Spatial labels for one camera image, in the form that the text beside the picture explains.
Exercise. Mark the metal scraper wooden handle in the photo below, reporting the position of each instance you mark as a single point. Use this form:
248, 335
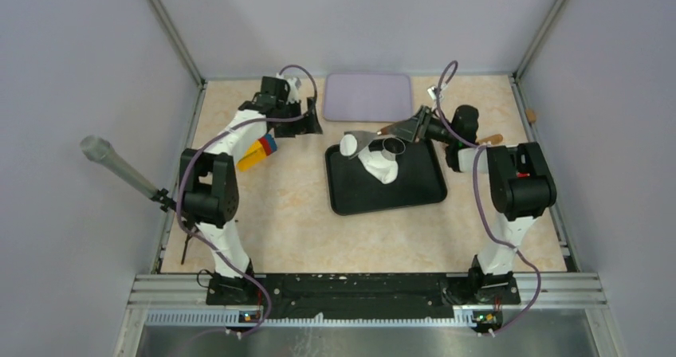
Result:
365, 138

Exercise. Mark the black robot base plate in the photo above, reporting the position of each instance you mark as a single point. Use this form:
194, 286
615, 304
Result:
360, 296

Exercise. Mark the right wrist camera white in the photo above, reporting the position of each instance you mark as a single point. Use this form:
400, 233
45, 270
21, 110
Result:
435, 93

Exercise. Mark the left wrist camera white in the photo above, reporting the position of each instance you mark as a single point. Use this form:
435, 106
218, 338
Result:
294, 95

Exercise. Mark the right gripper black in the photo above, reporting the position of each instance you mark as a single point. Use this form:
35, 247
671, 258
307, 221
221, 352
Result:
413, 128

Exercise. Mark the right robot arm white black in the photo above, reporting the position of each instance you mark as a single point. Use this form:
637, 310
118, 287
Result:
521, 190

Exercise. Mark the round cut dough wrapper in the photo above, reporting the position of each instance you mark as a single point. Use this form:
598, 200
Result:
348, 145

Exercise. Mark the wooden dough roller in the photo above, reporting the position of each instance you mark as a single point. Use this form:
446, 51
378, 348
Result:
492, 140

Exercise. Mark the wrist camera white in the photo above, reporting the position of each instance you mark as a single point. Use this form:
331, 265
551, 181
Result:
435, 93
294, 95

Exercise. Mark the small wooden cork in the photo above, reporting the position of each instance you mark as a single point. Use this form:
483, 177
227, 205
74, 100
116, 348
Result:
530, 116

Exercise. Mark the lilac rectangular tray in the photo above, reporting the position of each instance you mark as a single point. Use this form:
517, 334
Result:
367, 97

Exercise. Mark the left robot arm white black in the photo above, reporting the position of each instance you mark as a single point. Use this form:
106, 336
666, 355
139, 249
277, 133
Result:
208, 195

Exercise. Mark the clear glass cup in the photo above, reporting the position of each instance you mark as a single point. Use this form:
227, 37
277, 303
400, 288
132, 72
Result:
392, 147

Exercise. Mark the grey microphone on tripod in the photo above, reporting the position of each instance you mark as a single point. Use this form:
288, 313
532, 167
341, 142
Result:
99, 150

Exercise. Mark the yellow red blue toy block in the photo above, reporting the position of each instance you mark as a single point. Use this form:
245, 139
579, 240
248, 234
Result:
257, 152

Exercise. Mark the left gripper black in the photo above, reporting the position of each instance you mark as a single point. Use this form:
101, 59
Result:
296, 128

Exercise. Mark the black baking tray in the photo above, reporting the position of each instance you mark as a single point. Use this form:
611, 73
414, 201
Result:
352, 190

